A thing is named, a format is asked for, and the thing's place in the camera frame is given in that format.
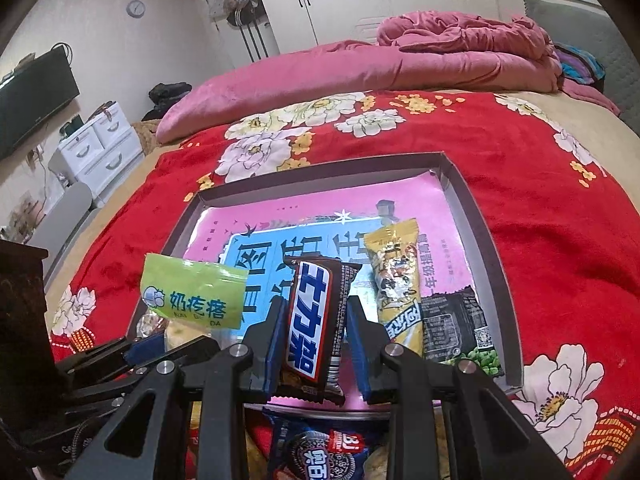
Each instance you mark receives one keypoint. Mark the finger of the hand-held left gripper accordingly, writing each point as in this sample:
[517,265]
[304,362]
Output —
[142,351]
[190,350]

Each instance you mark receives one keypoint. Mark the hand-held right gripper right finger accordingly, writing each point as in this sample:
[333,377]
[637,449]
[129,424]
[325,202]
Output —
[362,360]

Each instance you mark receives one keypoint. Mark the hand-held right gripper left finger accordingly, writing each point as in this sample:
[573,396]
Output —
[276,360]

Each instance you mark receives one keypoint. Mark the clear red pastry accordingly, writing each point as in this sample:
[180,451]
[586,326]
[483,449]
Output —
[150,327]

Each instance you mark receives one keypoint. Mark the dark brown chocolate bar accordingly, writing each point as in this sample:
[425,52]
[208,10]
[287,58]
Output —
[310,320]

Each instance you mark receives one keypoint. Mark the green-topped clear snack packet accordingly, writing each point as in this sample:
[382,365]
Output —
[200,290]

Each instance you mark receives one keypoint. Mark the long yellow snack packet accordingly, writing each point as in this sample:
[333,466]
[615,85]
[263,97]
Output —
[395,270]

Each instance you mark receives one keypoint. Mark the black green-pea snack packet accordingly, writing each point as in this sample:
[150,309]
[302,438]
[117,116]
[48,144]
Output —
[455,320]

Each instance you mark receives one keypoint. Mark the blue cookie packet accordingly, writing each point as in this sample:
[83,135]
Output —
[320,455]

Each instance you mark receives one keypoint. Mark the grey shallow cardboard box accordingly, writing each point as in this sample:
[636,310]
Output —
[475,220]

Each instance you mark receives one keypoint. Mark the pink book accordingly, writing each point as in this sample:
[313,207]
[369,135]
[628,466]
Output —
[260,220]

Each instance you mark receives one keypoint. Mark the white drawer cabinet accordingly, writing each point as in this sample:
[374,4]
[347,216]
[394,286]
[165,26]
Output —
[100,150]

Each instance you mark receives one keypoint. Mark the brown fuzzy blanket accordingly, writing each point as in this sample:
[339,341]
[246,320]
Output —
[147,137]

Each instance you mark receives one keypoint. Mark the black television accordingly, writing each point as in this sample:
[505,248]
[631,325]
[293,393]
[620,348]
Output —
[35,100]

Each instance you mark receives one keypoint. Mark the red floral blanket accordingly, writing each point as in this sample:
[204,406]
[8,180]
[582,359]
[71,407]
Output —
[550,210]

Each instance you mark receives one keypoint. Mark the dark clothes pile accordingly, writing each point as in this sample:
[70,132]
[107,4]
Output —
[170,100]

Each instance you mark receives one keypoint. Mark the pink quilt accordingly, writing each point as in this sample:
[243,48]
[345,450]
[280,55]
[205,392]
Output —
[325,75]

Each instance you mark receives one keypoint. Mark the beige bed sheet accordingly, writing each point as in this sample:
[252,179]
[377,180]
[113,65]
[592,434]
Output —
[607,120]

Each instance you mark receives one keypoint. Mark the hanging hats and bags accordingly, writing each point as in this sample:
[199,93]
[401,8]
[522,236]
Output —
[242,5]

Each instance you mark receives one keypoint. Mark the white wardrobe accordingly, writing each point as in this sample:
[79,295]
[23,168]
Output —
[340,10]

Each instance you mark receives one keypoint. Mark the teal purple cloth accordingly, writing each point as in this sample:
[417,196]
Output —
[580,65]

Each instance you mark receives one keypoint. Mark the grey padded headboard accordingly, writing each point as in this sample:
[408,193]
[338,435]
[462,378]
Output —
[615,50]

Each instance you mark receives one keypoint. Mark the round wall clock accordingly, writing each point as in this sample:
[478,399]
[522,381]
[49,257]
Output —
[136,9]

